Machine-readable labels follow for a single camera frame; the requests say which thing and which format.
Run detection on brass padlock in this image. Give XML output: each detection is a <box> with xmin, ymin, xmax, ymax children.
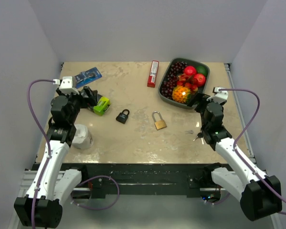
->
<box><xmin>152</xmin><ymin>111</ymin><xmax>167</xmax><ymax>130</ymax></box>

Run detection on green black product box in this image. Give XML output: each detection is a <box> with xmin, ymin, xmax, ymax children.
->
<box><xmin>93</xmin><ymin>96</ymin><xmax>111</xmax><ymax>116</ymax></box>

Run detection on red leafy fruit cluster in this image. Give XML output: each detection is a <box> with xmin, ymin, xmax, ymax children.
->
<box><xmin>176</xmin><ymin>74</ymin><xmax>198</xmax><ymax>93</ymax></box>

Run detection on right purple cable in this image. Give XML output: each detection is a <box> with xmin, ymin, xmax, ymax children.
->
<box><xmin>219</xmin><ymin>88</ymin><xmax>286</xmax><ymax>217</ymax></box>

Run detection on green lime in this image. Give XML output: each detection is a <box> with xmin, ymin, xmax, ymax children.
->
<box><xmin>196</xmin><ymin>66</ymin><xmax>208</xmax><ymax>76</ymax></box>

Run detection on purple cable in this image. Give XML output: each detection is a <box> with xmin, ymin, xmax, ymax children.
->
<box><xmin>26</xmin><ymin>79</ymin><xmax>56</xmax><ymax>229</ymax></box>
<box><xmin>219</xmin><ymin>88</ymin><xmax>286</xmax><ymax>217</ymax></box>

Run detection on orange toy pineapple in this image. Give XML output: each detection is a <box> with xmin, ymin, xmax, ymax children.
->
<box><xmin>171</xmin><ymin>85</ymin><xmax>191</xmax><ymax>104</ymax></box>

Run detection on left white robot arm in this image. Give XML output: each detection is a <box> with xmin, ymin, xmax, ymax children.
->
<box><xmin>14</xmin><ymin>86</ymin><xmax>100</xmax><ymax>229</ymax></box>

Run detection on dark red grapes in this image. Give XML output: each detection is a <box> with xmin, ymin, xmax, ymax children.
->
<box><xmin>159</xmin><ymin>61</ymin><xmax>188</xmax><ymax>100</ymax></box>

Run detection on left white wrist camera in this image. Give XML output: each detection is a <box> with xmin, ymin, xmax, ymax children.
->
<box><xmin>53</xmin><ymin>76</ymin><xmax>79</xmax><ymax>94</ymax></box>

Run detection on red rectangular box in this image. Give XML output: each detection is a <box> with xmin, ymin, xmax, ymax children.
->
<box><xmin>147</xmin><ymin>61</ymin><xmax>159</xmax><ymax>88</ymax></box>

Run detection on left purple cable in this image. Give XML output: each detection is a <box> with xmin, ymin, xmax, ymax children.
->
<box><xmin>26</xmin><ymin>79</ymin><xmax>56</xmax><ymax>229</ymax></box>

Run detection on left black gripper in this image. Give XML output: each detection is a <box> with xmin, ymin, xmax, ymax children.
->
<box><xmin>56</xmin><ymin>86</ymin><xmax>97</xmax><ymax>124</ymax></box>

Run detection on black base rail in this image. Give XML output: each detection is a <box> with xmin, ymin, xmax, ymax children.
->
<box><xmin>21</xmin><ymin>162</ymin><xmax>267</xmax><ymax>198</ymax></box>

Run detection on red apple lower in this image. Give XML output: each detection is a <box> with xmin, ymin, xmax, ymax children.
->
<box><xmin>193</xmin><ymin>73</ymin><xmax>206</xmax><ymax>87</ymax></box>

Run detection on white tape roll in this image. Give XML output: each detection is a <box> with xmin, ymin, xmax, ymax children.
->
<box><xmin>72</xmin><ymin>124</ymin><xmax>93</xmax><ymax>150</ymax></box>

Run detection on black padlock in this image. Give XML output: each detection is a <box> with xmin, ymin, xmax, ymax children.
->
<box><xmin>116</xmin><ymin>109</ymin><xmax>130</xmax><ymax>124</ymax></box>

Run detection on red apple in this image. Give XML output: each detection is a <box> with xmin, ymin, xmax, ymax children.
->
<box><xmin>183</xmin><ymin>66</ymin><xmax>197</xmax><ymax>76</ymax></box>
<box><xmin>193</xmin><ymin>73</ymin><xmax>206</xmax><ymax>87</ymax></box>

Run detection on black headed key bunch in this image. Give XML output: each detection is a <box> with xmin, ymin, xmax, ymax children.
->
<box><xmin>193</xmin><ymin>132</ymin><xmax>204</xmax><ymax>145</ymax></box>

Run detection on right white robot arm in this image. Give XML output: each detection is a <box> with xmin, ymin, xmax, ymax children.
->
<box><xmin>188</xmin><ymin>91</ymin><xmax>282</xmax><ymax>221</ymax></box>

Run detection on blue blister pack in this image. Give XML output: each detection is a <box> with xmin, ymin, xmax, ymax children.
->
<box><xmin>75</xmin><ymin>67</ymin><xmax>102</xmax><ymax>89</ymax></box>

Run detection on red apple upper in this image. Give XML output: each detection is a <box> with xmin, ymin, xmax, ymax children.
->
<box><xmin>183</xmin><ymin>66</ymin><xmax>197</xmax><ymax>76</ymax></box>

